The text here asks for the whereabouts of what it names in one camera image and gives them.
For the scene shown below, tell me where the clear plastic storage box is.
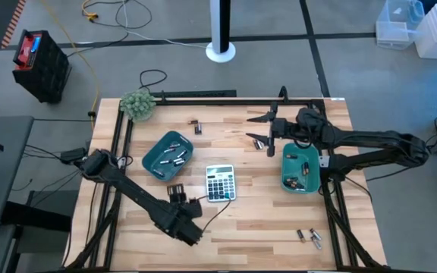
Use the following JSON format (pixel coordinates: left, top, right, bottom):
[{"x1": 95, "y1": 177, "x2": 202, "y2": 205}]
[{"x1": 374, "y1": 0, "x2": 426, "y2": 51}]

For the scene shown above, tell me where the black power adapter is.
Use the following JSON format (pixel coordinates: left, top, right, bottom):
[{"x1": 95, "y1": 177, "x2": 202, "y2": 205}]
[{"x1": 59, "y1": 147, "x2": 87, "y2": 165}]

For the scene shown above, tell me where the black floor cable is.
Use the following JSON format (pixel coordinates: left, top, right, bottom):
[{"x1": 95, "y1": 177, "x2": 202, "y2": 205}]
[{"x1": 65, "y1": 0, "x2": 153, "y2": 58}]

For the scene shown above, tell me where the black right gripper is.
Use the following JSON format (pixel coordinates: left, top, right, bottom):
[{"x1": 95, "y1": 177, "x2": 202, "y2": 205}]
[{"x1": 245, "y1": 101, "x2": 303, "y2": 158}]

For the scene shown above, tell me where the black desk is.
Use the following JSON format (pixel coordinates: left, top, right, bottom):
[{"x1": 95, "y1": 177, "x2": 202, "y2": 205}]
[{"x1": 0, "y1": 115, "x2": 35, "y2": 232}]

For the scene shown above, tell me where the white and black pole stand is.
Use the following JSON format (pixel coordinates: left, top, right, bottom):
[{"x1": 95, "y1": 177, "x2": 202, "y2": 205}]
[{"x1": 205, "y1": 0, "x2": 237, "y2": 64}]

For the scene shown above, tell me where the light turquoise plastic bin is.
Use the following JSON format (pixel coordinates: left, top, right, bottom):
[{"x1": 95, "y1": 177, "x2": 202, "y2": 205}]
[{"x1": 281, "y1": 143, "x2": 322, "y2": 194}]

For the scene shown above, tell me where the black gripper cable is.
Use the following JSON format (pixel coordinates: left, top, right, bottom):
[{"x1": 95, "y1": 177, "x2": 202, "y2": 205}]
[{"x1": 201, "y1": 193, "x2": 234, "y2": 233}]

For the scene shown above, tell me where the red and black toolbox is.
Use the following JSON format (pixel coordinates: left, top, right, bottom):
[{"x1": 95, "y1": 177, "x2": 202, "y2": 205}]
[{"x1": 11, "y1": 29, "x2": 72, "y2": 104}]

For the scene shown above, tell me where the green artificial succulent plant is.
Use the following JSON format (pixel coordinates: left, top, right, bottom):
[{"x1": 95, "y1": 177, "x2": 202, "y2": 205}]
[{"x1": 119, "y1": 89, "x2": 157, "y2": 123}]

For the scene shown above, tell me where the long yellow cable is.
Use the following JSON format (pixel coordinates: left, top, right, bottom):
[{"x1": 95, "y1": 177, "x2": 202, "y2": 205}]
[{"x1": 38, "y1": 0, "x2": 101, "y2": 122}]

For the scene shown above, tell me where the white floor cable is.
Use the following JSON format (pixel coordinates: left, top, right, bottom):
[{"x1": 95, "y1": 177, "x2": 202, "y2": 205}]
[{"x1": 121, "y1": 0, "x2": 209, "y2": 49}]

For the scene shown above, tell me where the black aluminium table frame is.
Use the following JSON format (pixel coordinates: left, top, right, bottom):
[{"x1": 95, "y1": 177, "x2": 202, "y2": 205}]
[{"x1": 62, "y1": 97, "x2": 388, "y2": 272}]

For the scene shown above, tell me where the yellow cable with plug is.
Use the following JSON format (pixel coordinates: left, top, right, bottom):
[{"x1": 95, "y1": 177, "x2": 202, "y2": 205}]
[{"x1": 80, "y1": 0, "x2": 100, "y2": 22}]

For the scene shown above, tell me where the silver desk calculator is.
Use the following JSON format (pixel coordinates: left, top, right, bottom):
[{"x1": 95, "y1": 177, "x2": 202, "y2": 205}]
[{"x1": 205, "y1": 164, "x2": 237, "y2": 203}]

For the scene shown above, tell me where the black flat rail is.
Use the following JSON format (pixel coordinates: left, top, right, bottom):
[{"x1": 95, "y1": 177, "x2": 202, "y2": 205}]
[{"x1": 149, "y1": 89, "x2": 237, "y2": 99}]

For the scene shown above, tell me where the dark teal plastic bin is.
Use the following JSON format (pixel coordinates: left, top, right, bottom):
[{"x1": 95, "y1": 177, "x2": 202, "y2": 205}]
[{"x1": 141, "y1": 130, "x2": 195, "y2": 182}]

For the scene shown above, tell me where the black looped cable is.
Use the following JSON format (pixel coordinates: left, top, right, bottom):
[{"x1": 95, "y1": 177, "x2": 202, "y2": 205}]
[{"x1": 138, "y1": 69, "x2": 168, "y2": 95}]

